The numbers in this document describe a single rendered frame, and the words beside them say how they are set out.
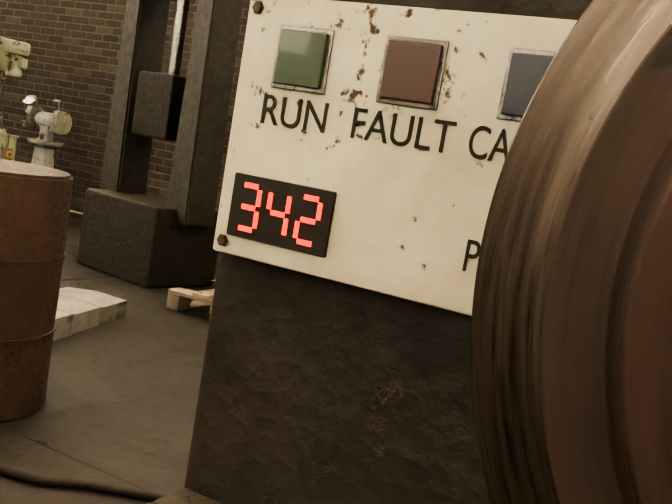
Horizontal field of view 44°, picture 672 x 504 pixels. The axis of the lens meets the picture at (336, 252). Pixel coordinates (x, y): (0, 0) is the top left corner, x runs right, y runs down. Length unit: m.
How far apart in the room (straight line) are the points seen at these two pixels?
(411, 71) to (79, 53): 8.79
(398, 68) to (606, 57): 0.20
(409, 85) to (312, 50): 0.07
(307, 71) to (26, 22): 9.37
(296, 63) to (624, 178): 0.29
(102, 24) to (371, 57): 8.59
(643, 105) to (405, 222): 0.22
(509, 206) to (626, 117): 0.06
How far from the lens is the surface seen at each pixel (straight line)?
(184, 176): 5.65
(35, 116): 9.11
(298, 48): 0.56
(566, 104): 0.36
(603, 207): 0.33
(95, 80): 9.06
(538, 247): 0.36
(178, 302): 5.12
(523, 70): 0.50
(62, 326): 4.26
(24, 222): 2.98
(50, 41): 9.59
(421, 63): 0.52
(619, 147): 0.33
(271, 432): 0.61
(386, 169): 0.53
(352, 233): 0.54
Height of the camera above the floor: 1.15
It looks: 7 degrees down
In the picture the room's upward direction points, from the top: 10 degrees clockwise
